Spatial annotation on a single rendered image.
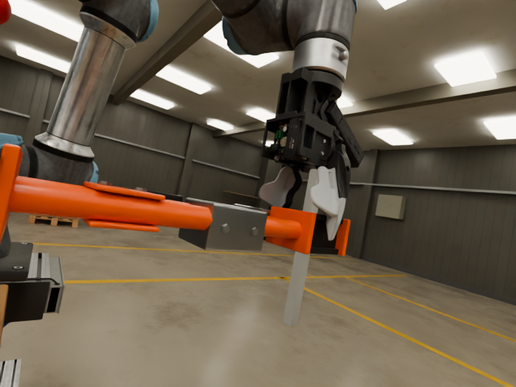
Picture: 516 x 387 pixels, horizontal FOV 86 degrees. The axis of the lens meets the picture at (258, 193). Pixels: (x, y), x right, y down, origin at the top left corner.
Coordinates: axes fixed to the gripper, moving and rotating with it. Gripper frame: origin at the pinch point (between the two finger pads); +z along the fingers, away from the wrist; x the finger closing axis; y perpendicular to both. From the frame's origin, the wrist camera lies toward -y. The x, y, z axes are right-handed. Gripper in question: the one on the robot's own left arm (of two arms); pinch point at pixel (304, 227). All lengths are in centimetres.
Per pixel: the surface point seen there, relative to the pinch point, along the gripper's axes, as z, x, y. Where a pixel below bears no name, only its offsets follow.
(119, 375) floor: 118, -157, -34
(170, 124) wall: -257, -1026, -366
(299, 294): 87, -169, -215
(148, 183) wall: -19, -1032, -328
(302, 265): 54, -169, -213
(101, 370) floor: 118, -166, -26
